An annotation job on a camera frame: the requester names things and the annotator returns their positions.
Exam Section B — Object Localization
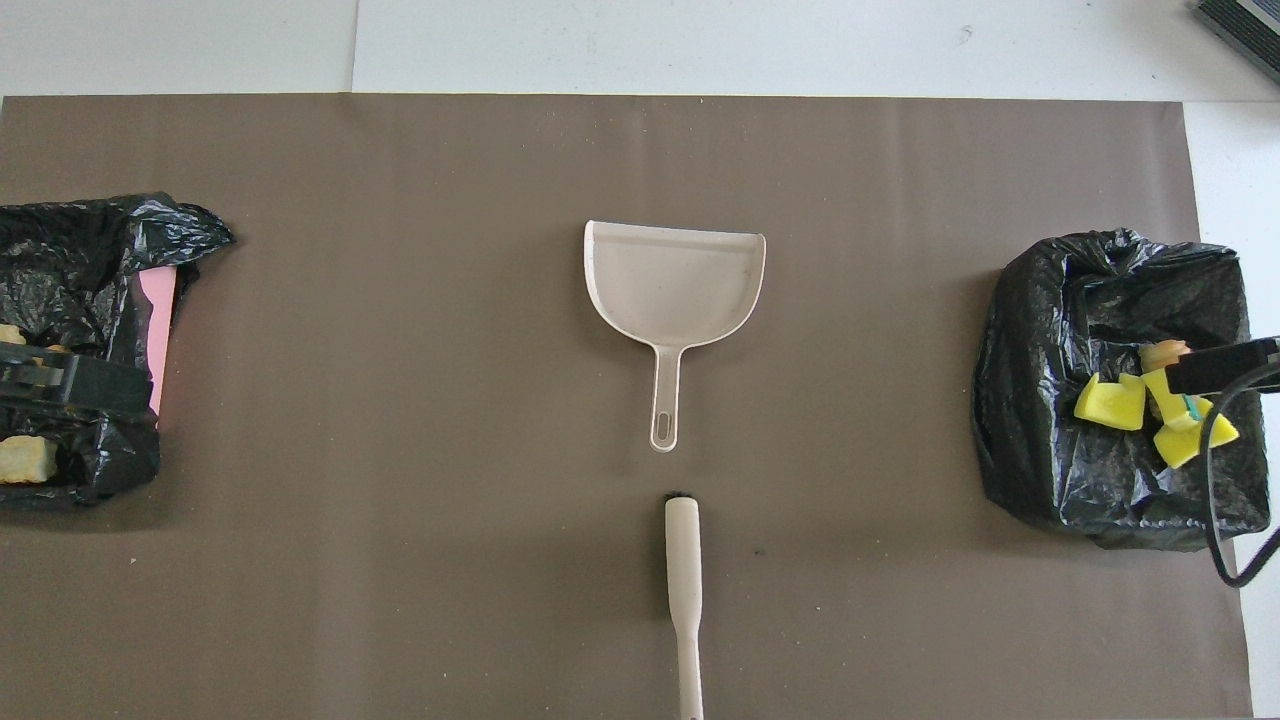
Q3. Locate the dark ribbed device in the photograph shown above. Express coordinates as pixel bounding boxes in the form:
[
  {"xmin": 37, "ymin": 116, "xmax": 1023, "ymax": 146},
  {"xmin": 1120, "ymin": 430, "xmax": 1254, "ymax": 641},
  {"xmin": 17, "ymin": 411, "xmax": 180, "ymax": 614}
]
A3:
[{"xmin": 1195, "ymin": 0, "xmax": 1280, "ymax": 83}]

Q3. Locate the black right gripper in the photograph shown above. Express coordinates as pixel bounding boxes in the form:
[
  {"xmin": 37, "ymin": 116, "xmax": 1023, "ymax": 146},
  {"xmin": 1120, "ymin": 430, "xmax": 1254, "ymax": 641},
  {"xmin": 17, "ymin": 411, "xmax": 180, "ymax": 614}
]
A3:
[{"xmin": 1165, "ymin": 337, "xmax": 1280, "ymax": 396}]

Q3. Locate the beige plastic dustpan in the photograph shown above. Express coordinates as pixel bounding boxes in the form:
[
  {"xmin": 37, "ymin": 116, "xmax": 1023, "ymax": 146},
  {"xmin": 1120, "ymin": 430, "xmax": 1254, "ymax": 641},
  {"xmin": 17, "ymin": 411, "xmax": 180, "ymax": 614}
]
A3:
[{"xmin": 583, "ymin": 220, "xmax": 768, "ymax": 453}]

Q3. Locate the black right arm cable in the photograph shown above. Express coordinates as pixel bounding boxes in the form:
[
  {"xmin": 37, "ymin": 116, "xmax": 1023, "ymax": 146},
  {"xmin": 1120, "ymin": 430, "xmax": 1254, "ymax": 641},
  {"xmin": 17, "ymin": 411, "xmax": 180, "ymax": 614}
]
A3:
[{"xmin": 1200, "ymin": 362, "xmax": 1280, "ymax": 589}]

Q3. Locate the brown table mat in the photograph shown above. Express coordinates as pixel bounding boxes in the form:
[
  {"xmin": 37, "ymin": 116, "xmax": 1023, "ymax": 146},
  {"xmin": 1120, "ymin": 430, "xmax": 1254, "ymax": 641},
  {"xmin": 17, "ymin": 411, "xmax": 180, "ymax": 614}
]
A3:
[{"xmin": 0, "ymin": 95, "xmax": 1253, "ymax": 720}]

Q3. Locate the black trash bag bin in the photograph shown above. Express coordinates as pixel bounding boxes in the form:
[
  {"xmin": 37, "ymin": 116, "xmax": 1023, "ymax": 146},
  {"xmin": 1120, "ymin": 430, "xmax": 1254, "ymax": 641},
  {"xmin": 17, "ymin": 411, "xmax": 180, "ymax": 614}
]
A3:
[{"xmin": 972, "ymin": 229, "xmax": 1273, "ymax": 553}]

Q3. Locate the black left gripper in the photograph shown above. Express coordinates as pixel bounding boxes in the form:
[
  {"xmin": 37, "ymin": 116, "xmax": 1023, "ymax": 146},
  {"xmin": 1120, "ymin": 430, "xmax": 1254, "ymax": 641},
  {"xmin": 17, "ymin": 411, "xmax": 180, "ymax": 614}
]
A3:
[{"xmin": 0, "ymin": 343, "xmax": 154, "ymax": 416}]

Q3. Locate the pink bin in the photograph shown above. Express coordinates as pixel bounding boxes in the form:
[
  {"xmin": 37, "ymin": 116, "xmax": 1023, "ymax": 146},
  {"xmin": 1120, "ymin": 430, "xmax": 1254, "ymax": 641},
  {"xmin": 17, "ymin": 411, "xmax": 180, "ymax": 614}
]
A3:
[{"xmin": 140, "ymin": 268, "xmax": 178, "ymax": 419}]

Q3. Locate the yellow sponge piece green layer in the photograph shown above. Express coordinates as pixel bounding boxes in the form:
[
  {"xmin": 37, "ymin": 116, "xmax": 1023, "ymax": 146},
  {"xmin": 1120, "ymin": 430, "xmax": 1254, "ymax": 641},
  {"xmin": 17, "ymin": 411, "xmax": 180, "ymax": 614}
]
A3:
[{"xmin": 1143, "ymin": 367, "xmax": 1211, "ymax": 431}]

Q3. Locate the beige hand brush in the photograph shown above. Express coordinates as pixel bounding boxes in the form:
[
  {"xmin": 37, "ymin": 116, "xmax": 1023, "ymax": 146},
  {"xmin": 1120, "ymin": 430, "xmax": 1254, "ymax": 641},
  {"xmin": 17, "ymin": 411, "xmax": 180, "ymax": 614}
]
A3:
[{"xmin": 664, "ymin": 491, "xmax": 705, "ymax": 720}]

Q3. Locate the striped croissant piece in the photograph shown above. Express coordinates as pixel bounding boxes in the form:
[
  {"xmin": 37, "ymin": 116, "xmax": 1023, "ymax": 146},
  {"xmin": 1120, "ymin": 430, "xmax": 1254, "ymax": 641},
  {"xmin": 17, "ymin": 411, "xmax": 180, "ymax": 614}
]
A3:
[{"xmin": 1140, "ymin": 340, "xmax": 1193, "ymax": 421}]

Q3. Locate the black trash bag over pink bin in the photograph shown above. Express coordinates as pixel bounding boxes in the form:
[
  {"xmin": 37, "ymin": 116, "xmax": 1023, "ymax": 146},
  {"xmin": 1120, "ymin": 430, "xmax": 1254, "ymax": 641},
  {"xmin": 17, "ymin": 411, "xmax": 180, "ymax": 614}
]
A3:
[{"xmin": 0, "ymin": 193, "xmax": 236, "ymax": 506}]

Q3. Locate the notched yellow sponge piece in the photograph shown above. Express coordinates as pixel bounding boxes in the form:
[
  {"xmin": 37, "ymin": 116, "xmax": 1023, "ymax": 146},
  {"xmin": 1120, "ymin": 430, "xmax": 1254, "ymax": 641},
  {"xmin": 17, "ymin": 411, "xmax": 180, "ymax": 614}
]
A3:
[{"xmin": 1075, "ymin": 373, "xmax": 1148, "ymax": 432}]

